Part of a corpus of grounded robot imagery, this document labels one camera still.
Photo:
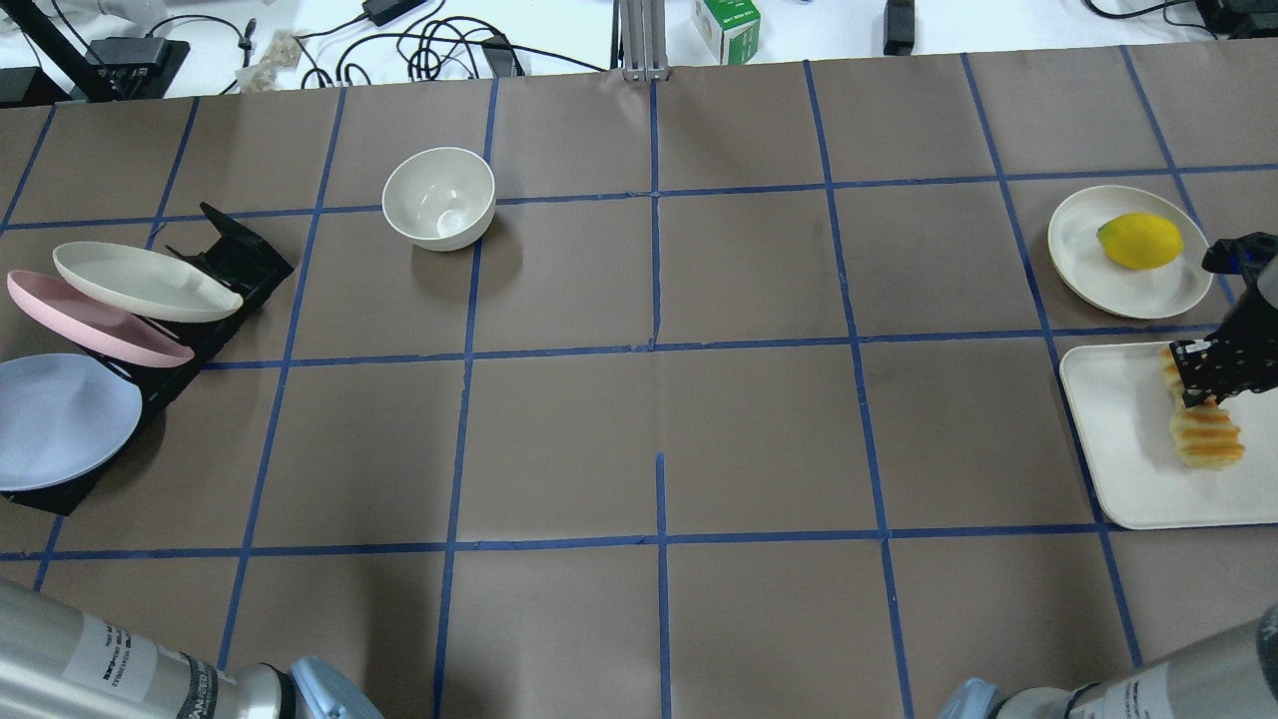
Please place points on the white rectangular tray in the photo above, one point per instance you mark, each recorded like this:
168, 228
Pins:
1122, 412

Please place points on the aluminium frame post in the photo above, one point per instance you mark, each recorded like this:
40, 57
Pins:
639, 40

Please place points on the round cream plate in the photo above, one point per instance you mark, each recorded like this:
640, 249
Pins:
1143, 294

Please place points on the green white small box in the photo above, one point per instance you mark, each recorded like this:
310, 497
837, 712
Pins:
731, 29

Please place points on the white ceramic bowl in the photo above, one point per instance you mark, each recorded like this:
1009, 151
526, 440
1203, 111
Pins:
442, 200

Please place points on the yellow lemon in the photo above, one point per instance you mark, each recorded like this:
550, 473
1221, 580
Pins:
1140, 242

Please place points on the pink plate in rack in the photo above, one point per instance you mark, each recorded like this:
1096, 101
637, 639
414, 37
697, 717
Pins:
92, 324

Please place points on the black power adapter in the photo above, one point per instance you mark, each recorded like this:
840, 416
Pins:
899, 28

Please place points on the grilled bread piece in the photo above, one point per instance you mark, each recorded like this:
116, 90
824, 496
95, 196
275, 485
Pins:
1205, 436
1170, 374

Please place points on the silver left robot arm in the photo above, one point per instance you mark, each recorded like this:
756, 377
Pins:
59, 662

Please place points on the black plate rack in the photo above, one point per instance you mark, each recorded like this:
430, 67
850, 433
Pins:
241, 260

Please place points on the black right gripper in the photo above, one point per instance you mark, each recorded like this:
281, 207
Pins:
1256, 338

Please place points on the cream plate in rack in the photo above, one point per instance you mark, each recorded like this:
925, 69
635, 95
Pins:
145, 283

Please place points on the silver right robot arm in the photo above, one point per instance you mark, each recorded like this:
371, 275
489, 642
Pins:
1230, 674

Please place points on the light blue plate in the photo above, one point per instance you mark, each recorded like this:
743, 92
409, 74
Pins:
62, 415

